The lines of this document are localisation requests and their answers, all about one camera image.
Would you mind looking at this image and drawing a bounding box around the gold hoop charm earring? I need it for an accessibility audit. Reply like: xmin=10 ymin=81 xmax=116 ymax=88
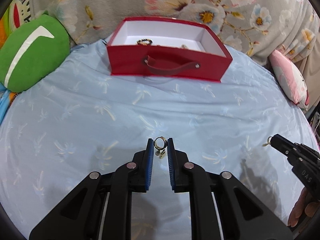
xmin=154 ymin=137 xmax=167 ymax=160
xmin=262 ymin=135 xmax=275 ymax=147

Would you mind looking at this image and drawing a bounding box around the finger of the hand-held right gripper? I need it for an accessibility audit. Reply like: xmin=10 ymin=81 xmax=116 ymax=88
xmin=271 ymin=134 xmax=304 ymax=167

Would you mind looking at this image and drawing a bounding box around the person's right hand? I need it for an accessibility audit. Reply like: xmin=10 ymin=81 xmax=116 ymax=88
xmin=287 ymin=187 xmax=320 ymax=228

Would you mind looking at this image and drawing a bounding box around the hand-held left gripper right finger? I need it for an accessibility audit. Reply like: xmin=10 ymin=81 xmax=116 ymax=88
xmin=167 ymin=137 xmax=293 ymax=240

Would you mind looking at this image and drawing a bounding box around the light blue bed sheet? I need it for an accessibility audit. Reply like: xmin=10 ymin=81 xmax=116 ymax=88
xmin=0 ymin=38 xmax=320 ymax=240

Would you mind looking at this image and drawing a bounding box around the red cardboard box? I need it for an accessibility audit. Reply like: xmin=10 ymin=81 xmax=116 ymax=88
xmin=107 ymin=17 xmax=233 ymax=84

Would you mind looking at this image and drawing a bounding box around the cartoon printed cloth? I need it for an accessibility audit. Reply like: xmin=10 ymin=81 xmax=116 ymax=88
xmin=0 ymin=0 xmax=36 ymax=47

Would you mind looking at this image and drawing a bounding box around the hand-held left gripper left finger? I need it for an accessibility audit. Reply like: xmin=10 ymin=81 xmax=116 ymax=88
xmin=29 ymin=138 xmax=154 ymax=240

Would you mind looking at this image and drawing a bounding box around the green pillow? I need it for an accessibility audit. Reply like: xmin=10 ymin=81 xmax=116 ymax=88
xmin=0 ymin=14 xmax=71 ymax=93

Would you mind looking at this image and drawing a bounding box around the pink cartoon pillow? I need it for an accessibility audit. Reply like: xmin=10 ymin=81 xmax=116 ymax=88
xmin=268 ymin=49 xmax=311 ymax=110

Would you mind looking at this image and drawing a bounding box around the grey floral blanket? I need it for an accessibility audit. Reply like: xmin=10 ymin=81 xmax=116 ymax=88
xmin=30 ymin=0 xmax=320 ymax=82

